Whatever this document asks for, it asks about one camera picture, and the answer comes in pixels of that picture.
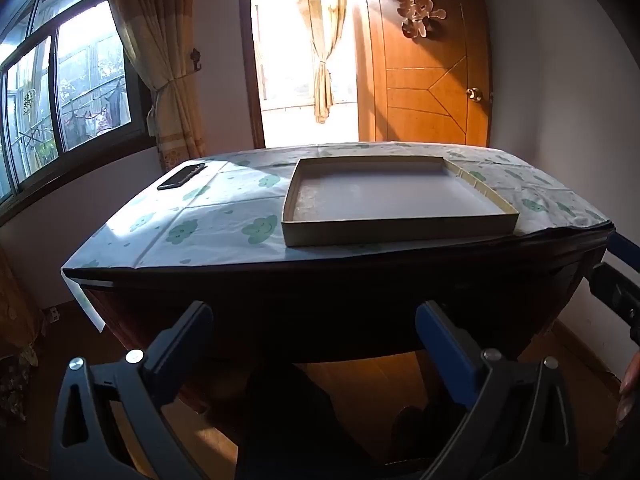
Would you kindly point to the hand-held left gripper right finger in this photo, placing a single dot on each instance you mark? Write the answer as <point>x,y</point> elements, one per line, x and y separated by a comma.
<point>440,342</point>

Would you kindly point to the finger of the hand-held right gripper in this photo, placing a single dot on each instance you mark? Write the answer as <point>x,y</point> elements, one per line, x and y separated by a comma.
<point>617,295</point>
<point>625,251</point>

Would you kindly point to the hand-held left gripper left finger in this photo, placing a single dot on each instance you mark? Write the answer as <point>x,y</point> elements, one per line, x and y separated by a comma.
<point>194,330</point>

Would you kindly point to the shallow beige cardboard box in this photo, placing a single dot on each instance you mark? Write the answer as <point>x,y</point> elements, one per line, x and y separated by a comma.
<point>390,195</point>

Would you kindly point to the person's right hand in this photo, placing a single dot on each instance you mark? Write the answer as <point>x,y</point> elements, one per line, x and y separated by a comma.
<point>630,392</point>

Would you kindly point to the cloud print tablecloth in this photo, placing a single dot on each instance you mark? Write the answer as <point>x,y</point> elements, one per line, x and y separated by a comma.
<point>220,210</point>

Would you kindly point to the black smartphone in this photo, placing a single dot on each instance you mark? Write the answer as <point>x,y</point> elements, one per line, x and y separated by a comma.
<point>181,176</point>

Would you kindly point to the brass door knob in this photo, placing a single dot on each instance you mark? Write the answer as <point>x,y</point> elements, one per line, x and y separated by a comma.
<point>473,93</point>

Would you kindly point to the orange wooden door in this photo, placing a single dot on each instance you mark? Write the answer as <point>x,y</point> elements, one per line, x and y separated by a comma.
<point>425,85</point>

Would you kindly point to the dark framed window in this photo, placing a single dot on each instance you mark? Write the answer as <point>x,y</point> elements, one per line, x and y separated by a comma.
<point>75,85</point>

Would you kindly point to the yellow tied window curtain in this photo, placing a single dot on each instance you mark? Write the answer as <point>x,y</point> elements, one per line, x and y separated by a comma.
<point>160,35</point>

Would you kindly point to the yellow tied balcony curtain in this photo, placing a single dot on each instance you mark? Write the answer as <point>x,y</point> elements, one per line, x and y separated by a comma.
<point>322,60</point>

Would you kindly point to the pale cutout door ornament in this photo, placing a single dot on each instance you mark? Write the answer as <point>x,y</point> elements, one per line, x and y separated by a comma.
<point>420,12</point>

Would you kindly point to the white wall outlet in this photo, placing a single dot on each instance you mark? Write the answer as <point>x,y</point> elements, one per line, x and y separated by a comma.
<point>52,314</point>

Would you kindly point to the dark wall hook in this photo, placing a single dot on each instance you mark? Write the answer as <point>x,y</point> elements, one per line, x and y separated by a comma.
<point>195,57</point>

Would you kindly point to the brown wooden door frame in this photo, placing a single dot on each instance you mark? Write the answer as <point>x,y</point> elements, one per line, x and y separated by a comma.
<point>252,60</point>

